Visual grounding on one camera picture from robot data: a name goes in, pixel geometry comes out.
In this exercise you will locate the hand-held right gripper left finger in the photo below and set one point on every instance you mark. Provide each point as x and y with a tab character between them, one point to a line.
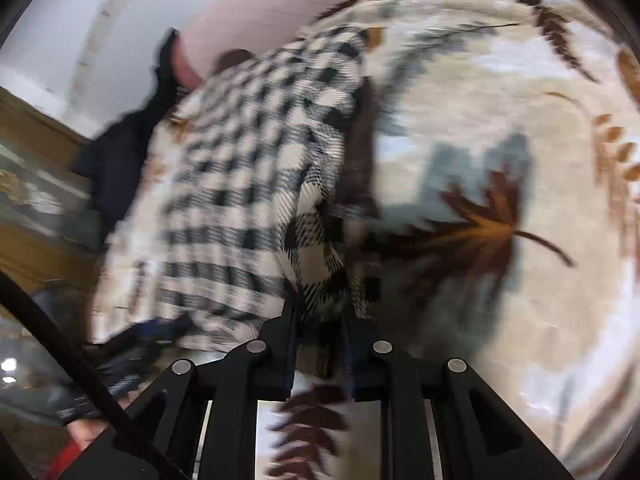
286	365

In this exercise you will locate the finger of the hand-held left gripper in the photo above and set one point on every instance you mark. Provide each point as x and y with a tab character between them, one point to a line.
155	332

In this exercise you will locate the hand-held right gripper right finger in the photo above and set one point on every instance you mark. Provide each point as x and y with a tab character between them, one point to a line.
352	370

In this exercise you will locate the black and beige checked shirt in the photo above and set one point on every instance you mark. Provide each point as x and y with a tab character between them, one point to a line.
240	160

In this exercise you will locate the person's left forearm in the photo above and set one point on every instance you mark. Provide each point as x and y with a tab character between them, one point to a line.
67	462

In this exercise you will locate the person's left hand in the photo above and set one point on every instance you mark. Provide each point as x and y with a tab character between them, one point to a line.
87	432

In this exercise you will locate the dark navy clothing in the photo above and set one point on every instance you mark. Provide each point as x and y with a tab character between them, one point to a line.
120	160

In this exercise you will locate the wooden cabinet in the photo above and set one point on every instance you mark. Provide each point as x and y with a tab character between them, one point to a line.
30	130

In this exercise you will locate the leaf print blanket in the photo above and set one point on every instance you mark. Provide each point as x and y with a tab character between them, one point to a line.
475	110

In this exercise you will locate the pink sofa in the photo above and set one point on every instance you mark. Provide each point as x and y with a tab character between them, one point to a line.
260	5

